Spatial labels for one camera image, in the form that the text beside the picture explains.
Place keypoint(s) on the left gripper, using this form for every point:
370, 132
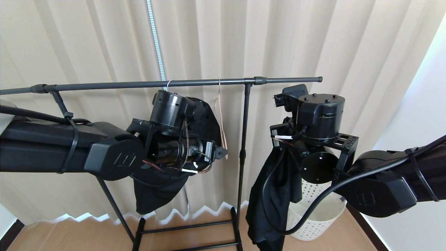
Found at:
174, 151

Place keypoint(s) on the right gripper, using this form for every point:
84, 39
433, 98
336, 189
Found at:
284, 129

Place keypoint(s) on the black shorts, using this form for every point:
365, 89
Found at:
156, 195

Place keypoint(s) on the pink clothes hanger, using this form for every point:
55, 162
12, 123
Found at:
224, 143
167, 85

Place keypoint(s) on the black garment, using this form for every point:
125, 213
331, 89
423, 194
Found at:
285, 188

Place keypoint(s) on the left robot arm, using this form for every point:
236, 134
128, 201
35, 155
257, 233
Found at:
41, 146

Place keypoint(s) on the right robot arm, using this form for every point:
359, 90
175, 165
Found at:
383, 191

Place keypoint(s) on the black clothes rack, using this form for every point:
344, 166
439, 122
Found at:
122, 84

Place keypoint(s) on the white laundry basket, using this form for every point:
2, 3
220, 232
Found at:
324, 216

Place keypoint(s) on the beige curtain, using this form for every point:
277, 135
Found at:
278, 35

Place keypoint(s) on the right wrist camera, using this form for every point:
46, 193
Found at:
294, 92

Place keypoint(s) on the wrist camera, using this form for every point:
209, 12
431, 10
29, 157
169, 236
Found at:
294, 92
188, 106

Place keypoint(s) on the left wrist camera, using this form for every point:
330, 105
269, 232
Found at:
188, 106

